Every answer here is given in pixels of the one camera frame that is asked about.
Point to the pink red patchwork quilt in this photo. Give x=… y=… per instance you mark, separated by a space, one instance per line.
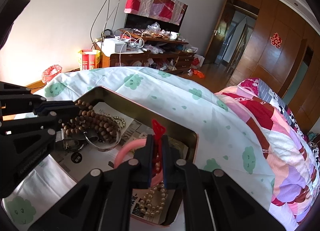
x=284 y=146

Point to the brown wooden bead mala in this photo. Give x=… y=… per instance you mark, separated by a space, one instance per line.
x=86 y=114

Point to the white sheet green clouds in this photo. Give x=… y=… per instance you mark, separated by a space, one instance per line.
x=225 y=140

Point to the pink bangle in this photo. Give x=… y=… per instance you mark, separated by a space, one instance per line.
x=136 y=144

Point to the red cord coin charm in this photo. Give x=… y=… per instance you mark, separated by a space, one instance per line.
x=159 y=132

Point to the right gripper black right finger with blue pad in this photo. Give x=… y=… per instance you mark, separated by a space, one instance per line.
x=211 y=199

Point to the wooden door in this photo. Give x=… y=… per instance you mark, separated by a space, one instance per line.
x=219 y=32

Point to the red plastic bag bin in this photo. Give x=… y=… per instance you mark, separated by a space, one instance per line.
x=50 y=73

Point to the wooden tv cabinet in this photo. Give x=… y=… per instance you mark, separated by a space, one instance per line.
x=155 y=50

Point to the red double happiness sticker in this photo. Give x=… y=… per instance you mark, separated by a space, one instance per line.
x=276 y=40

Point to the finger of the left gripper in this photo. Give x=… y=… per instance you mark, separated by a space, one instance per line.
x=60 y=122
x=61 y=108

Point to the red yellow carton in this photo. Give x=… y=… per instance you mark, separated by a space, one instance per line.
x=89 y=59

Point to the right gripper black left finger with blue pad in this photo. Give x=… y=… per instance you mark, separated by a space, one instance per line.
x=102 y=199

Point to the red pink patchwork cloth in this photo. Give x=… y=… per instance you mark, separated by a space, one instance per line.
x=171 y=11

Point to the white box on cabinet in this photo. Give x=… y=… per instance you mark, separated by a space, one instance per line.
x=113 y=45

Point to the wooden wardrobe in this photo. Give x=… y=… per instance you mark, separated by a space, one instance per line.
x=275 y=52

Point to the orange bag on floor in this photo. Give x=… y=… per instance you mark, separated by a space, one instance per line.
x=196 y=72

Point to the pink tin box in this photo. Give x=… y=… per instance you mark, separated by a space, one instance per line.
x=182 y=139

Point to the black television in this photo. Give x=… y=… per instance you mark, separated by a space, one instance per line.
x=141 y=22

